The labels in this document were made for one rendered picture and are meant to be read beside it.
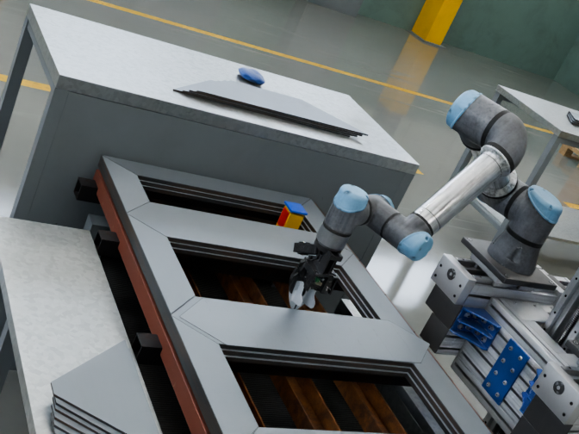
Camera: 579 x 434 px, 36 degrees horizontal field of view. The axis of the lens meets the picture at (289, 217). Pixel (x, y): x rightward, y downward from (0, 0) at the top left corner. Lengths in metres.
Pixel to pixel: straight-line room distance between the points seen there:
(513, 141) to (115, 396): 1.14
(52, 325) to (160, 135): 0.88
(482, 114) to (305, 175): 0.84
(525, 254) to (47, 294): 1.36
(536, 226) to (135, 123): 1.21
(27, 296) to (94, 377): 0.33
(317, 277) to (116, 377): 0.57
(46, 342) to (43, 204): 0.84
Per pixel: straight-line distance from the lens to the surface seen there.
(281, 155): 2.87
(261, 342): 2.06
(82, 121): 2.63
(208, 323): 2.04
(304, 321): 2.22
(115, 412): 1.79
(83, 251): 2.33
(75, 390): 1.80
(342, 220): 2.09
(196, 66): 3.11
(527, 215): 2.63
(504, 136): 2.26
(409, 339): 2.39
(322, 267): 2.13
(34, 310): 2.06
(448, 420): 2.18
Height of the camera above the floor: 1.89
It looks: 22 degrees down
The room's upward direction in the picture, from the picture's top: 25 degrees clockwise
